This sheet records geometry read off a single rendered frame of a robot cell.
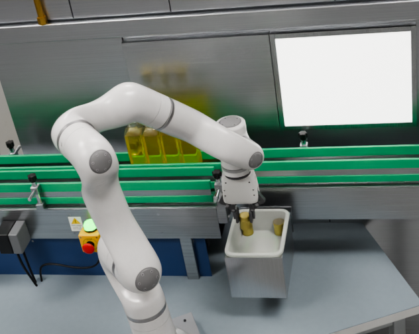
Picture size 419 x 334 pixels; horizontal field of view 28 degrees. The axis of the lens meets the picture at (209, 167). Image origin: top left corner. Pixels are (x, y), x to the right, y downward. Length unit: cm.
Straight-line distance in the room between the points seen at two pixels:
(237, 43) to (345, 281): 82
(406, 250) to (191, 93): 94
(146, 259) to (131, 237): 7
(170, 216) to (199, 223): 9
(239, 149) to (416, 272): 112
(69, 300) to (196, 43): 95
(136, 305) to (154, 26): 86
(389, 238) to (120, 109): 128
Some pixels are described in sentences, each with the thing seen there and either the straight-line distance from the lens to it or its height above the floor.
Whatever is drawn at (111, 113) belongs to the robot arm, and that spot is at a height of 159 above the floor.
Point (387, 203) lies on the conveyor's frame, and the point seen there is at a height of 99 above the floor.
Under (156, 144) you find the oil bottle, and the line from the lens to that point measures 263.
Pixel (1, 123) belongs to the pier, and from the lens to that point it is 501.
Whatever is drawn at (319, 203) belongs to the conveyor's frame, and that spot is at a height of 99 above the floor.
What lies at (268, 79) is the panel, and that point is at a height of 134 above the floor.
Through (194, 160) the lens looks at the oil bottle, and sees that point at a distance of 263.
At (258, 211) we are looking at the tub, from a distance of 259.
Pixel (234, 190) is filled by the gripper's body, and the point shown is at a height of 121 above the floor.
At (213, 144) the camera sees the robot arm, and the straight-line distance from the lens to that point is 215.
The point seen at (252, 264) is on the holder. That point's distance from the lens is 244.
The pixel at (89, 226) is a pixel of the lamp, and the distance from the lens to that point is 266.
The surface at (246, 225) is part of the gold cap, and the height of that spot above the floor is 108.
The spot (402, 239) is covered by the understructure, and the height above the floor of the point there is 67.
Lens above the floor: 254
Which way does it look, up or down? 33 degrees down
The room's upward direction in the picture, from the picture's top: 10 degrees counter-clockwise
